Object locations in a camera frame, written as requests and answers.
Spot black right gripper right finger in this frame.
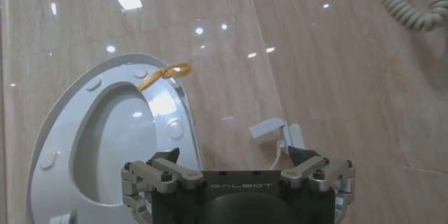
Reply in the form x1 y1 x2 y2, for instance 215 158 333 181
279 145 356 224

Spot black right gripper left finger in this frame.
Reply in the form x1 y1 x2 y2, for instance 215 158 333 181
120 147 207 224

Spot yellow ribbon loop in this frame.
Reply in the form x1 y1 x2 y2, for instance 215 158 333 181
137 62 193 92

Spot thin white cable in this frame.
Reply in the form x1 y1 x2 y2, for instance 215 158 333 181
269 140 287 170

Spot white toilet lid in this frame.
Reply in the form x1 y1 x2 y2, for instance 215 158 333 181
27 53 203 224

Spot pale coiled cord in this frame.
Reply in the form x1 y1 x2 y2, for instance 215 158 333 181
369 0 448 33

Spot grey wall plug box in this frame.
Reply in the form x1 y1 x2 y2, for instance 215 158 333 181
247 118 303 154

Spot white toilet seat with bumpers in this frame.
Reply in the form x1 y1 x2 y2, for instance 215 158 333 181
32 60 201 224

